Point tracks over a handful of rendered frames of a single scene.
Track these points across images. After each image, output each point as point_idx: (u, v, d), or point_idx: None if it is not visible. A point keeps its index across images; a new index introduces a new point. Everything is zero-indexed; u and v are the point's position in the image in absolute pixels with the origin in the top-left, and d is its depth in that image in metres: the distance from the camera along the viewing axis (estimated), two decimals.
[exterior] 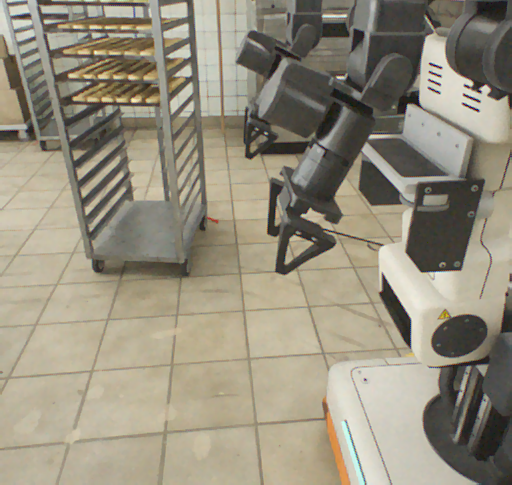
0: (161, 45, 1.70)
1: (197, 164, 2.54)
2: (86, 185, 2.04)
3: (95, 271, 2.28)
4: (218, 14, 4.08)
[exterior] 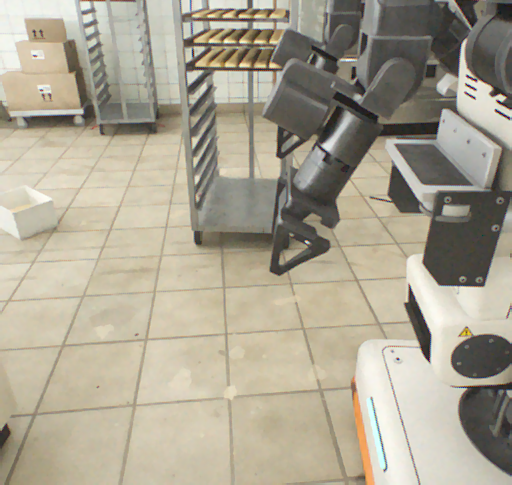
0: (297, 6, 1.69)
1: None
2: (199, 154, 2.03)
3: (196, 243, 2.27)
4: None
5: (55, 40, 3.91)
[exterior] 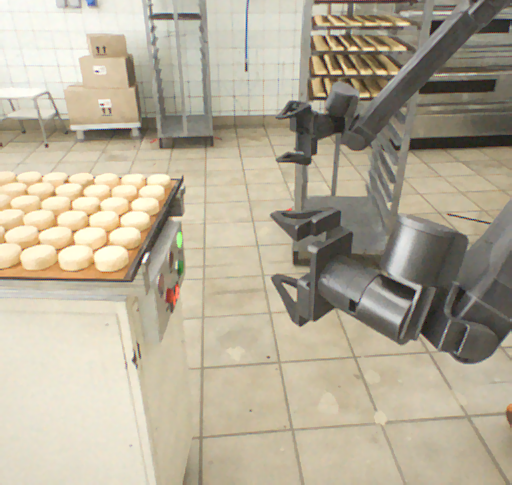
0: (427, 40, 1.75)
1: (374, 159, 2.59)
2: (308, 179, 2.09)
3: (294, 263, 2.33)
4: (330, 12, 4.13)
5: (116, 56, 3.97)
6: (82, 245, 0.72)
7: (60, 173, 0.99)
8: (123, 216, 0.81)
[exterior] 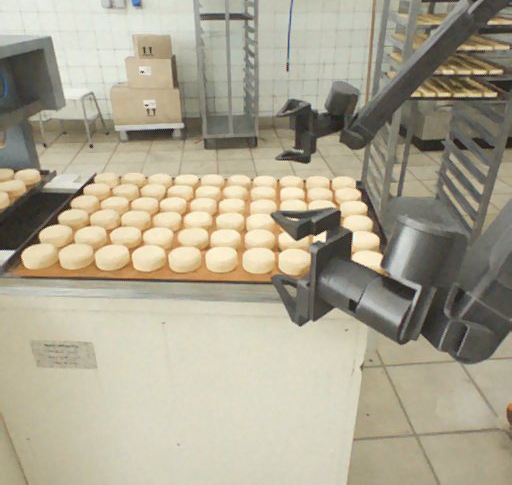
0: None
1: (445, 159, 2.57)
2: (395, 179, 2.07)
3: None
4: (374, 12, 4.11)
5: (161, 56, 3.96)
6: None
7: (241, 175, 0.98)
8: (344, 219, 0.80)
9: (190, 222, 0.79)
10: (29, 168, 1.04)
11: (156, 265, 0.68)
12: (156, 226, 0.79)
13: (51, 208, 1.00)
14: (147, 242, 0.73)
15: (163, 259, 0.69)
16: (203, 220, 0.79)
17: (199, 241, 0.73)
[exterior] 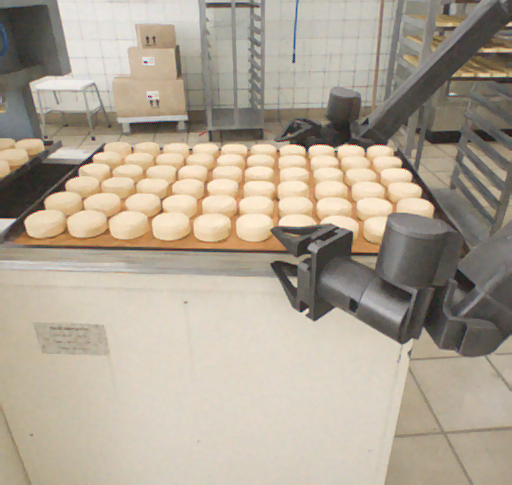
0: None
1: (462, 147, 2.48)
2: (414, 166, 1.98)
3: None
4: (383, 1, 4.02)
5: (165, 46, 3.87)
6: (383, 216, 0.61)
7: (265, 145, 0.89)
8: (389, 186, 0.71)
9: (214, 189, 0.70)
10: None
11: (180, 233, 0.59)
12: (176, 194, 0.70)
13: (56, 181, 0.91)
14: (167, 209, 0.64)
15: (187, 227, 0.60)
16: (229, 187, 0.70)
17: (227, 208, 0.64)
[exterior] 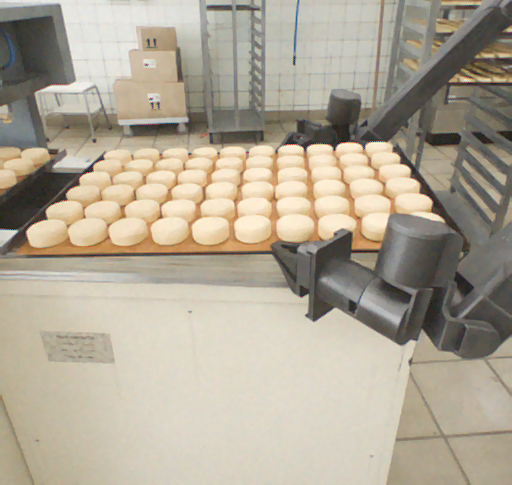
0: None
1: (462, 151, 2.49)
2: None
3: None
4: (383, 4, 4.03)
5: (166, 49, 3.88)
6: (380, 213, 0.61)
7: (263, 146, 0.89)
8: (387, 183, 0.71)
9: (213, 192, 0.70)
10: None
11: (179, 237, 0.60)
12: (175, 199, 0.70)
13: (61, 190, 0.92)
14: (166, 214, 0.65)
15: (186, 231, 0.61)
16: (227, 190, 0.71)
17: (225, 211, 0.64)
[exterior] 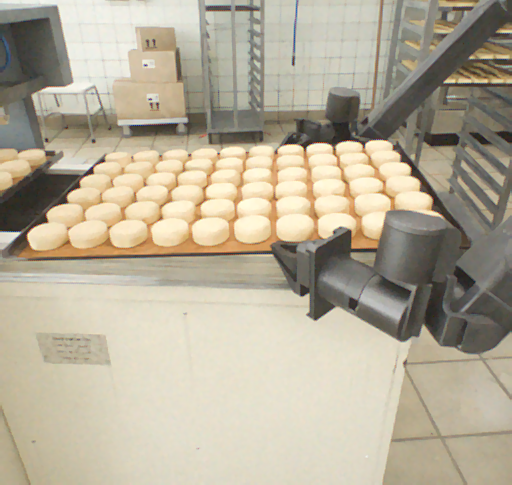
0: None
1: (460, 151, 2.49)
2: None
3: None
4: (382, 4, 4.04)
5: (165, 49, 3.88)
6: (380, 211, 0.61)
7: (263, 146, 0.89)
8: (387, 181, 0.71)
9: (213, 193, 0.70)
10: (34, 149, 0.96)
11: (179, 239, 0.60)
12: (175, 200, 0.71)
13: (58, 191, 0.93)
14: (166, 215, 0.65)
15: (186, 232, 0.61)
16: (227, 190, 0.71)
17: (225, 212, 0.64)
